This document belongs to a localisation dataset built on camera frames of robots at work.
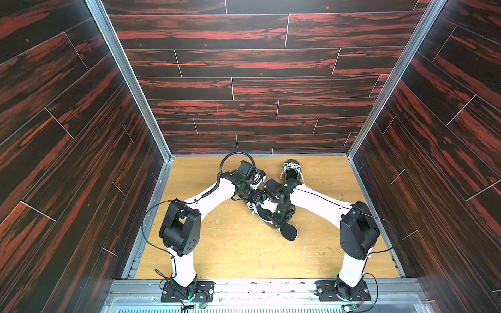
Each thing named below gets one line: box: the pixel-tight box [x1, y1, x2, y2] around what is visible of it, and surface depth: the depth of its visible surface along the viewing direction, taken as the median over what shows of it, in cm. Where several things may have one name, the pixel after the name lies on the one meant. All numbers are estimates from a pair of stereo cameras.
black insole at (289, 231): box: [279, 223, 299, 242], surface depth 79 cm
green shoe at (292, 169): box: [279, 159, 306, 184], surface depth 106 cm
